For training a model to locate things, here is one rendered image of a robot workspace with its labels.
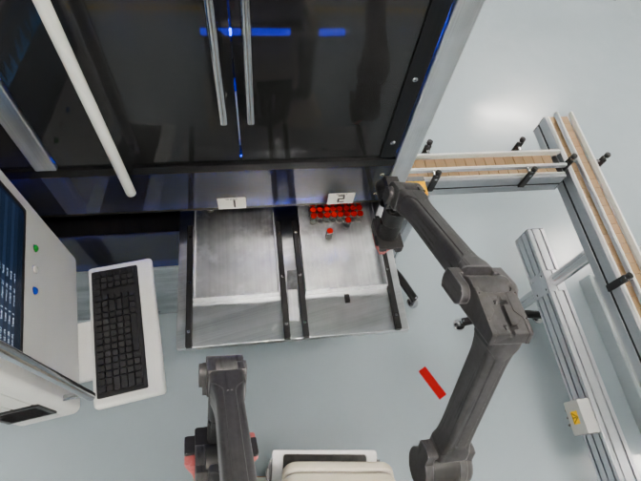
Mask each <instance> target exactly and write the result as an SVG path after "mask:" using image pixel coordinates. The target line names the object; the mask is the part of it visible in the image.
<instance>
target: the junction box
mask: <svg viewBox="0 0 641 481"><path fill-rule="evenodd" d="M564 406H565V409H566V412H567V415H568V418H569V422H570V425H571V428H572V431H573V434H574V436H579V435H586V434H592V433H597V432H600V429H599V427H598V424H597V421H596V419H595V416H594V413H593V411H592V408H591V405H590V402H589V398H582V399H575V400H572V401H568V402H565V403H564Z"/></svg>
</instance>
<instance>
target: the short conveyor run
mask: <svg viewBox="0 0 641 481"><path fill-rule="evenodd" d="M519 140H520V141H518V142H517V143H516V144H515V145H514V147H513V148H512V150H511V151H494V152H465V153H436V154H430V152H429V151H430V149H431V145H432V143H433V140H431V139H429V140H428V141H427V142H426V144H425V146H424V148H423V150H422V153H421V154H418V155H417V157H416V159H415V161H414V164H413V166H412V168H411V170H410V173H409V175H408V176H409V177H424V181H425V185H426V189H427V192H428V196H435V195H456V194H476V193H497V192H518V191H539V190H555V189H556V188H557V187H558V185H559V184H560V183H561V182H562V181H563V180H564V179H565V178H566V176H567V175H566V173H565V172H564V171H563V169H562V168H566V166H567V165H568V164H567V163H566V162H564V163H560V162H559V159H558V157H557V154H559V153H560V152H561V149H552V150H524V151H522V148H521V147H522V145H523V144H524V142H525V141H526V138H525V137H523V136H521V137H520V139H519Z"/></svg>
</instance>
